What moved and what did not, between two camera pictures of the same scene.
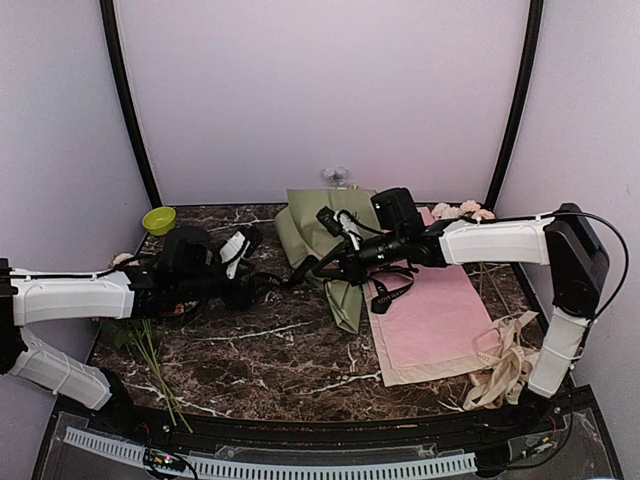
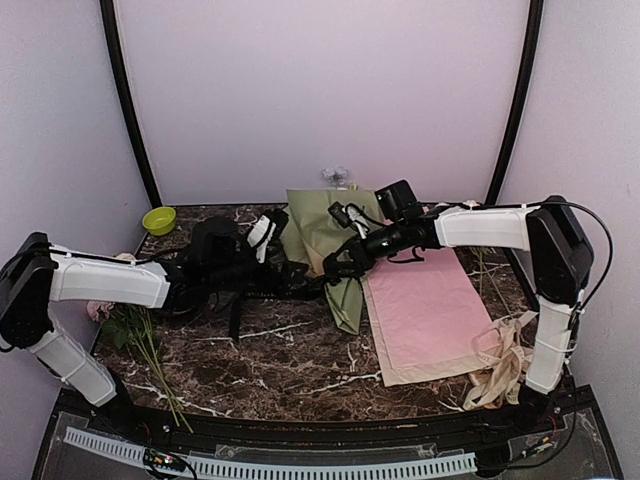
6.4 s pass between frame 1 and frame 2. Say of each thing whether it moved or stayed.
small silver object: stayed
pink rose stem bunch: stayed
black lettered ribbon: moved
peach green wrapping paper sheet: stayed
